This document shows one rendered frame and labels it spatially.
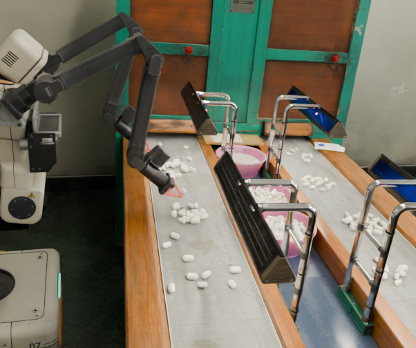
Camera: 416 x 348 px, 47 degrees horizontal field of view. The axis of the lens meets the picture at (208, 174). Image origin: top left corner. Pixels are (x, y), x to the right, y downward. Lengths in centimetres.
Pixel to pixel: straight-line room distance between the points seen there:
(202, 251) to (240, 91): 126
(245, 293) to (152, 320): 33
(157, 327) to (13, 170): 93
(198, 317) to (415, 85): 345
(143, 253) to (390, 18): 309
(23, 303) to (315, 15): 204
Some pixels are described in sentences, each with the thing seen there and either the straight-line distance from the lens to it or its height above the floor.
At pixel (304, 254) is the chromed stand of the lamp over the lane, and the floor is 97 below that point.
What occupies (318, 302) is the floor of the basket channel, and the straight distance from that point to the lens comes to 170.
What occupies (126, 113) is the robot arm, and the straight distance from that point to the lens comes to 218.
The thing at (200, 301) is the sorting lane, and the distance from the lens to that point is 151.
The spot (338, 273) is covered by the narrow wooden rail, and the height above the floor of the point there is 72.
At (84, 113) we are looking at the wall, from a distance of 360.
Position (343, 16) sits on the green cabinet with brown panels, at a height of 146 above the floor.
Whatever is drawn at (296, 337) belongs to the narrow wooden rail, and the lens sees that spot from 141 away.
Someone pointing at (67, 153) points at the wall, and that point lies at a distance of 370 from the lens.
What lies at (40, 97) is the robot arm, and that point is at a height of 122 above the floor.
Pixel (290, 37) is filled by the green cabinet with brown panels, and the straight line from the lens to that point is 278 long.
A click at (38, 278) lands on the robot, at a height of 28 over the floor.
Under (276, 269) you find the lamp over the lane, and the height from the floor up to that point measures 108.
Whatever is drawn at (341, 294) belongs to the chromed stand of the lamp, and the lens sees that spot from 173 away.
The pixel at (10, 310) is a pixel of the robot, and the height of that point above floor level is 28.
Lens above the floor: 168
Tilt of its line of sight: 24 degrees down
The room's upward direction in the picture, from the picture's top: 5 degrees clockwise
